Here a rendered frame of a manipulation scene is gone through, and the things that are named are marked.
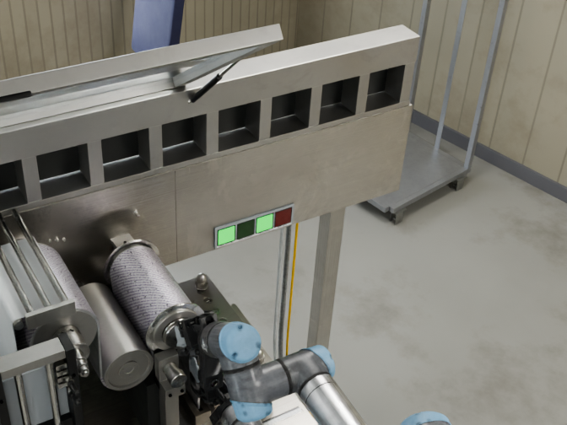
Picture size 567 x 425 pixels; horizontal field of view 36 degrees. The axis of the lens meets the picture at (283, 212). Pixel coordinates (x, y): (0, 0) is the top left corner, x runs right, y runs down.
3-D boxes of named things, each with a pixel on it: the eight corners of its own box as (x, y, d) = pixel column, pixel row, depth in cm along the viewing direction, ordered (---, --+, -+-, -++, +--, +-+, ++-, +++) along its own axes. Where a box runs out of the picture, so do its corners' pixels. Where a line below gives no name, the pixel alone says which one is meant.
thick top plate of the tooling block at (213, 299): (221, 405, 217) (221, 389, 214) (154, 307, 244) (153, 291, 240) (276, 382, 224) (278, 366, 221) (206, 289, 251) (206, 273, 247)
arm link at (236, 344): (233, 373, 164) (221, 329, 164) (212, 368, 174) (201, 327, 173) (269, 359, 167) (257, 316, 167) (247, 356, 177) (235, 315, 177)
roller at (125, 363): (105, 397, 199) (102, 361, 192) (67, 327, 216) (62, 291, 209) (154, 379, 204) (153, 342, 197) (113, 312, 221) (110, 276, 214)
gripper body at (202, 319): (204, 309, 192) (225, 309, 181) (216, 346, 192) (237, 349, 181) (173, 320, 188) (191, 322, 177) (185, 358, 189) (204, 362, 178)
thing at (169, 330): (189, 316, 195) (199, 336, 201) (185, 310, 197) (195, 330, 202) (160, 334, 194) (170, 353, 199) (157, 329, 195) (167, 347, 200)
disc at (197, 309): (148, 363, 200) (143, 318, 191) (148, 362, 200) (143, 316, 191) (207, 340, 206) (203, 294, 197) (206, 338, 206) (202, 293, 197)
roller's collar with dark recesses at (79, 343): (62, 371, 180) (58, 350, 176) (51, 352, 184) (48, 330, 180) (91, 361, 182) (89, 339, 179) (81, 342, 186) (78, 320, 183)
